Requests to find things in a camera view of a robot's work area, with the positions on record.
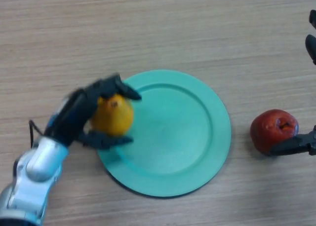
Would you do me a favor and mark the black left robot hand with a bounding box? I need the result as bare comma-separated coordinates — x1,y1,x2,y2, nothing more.
44,74,143,150

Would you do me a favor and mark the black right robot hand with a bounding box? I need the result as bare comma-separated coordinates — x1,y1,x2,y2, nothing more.
270,10,316,156

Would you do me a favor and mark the yellow pear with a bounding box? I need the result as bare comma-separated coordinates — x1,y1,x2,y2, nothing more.
91,94,134,137

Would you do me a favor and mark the green round plate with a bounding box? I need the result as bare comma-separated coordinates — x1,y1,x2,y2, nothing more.
96,70,232,198

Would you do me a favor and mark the red apple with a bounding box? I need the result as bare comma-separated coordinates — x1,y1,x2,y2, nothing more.
250,109,299,154

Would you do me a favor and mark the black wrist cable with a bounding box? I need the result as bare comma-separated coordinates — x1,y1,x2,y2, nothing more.
29,119,47,148

